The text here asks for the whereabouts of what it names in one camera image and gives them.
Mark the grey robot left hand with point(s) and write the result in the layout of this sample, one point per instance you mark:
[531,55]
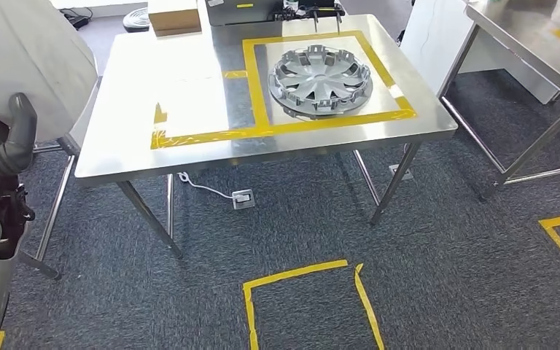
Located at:
[19,140]

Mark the steel workbench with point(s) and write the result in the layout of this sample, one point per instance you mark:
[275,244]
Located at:
[188,87]

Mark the white desk with steel legs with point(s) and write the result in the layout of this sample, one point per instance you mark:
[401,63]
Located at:
[84,121]

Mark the black power adapters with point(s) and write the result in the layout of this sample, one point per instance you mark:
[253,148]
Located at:
[79,21]

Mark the black round stool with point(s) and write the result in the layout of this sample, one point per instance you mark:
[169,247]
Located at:
[136,20]

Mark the cardboard box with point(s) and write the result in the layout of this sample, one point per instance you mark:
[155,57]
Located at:
[173,19]

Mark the metal floor socket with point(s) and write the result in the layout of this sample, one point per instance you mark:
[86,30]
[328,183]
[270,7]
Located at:
[398,170]
[243,199]

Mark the yellow bench marking tape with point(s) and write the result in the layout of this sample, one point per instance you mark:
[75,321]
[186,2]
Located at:
[256,96]

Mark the grey laptop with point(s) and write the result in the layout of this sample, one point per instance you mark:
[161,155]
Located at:
[241,14]

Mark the grey wheel hubcap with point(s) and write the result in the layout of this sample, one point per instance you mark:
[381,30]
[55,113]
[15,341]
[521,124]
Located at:
[318,79]

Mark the steel table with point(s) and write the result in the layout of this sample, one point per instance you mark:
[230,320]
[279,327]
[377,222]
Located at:
[526,43]

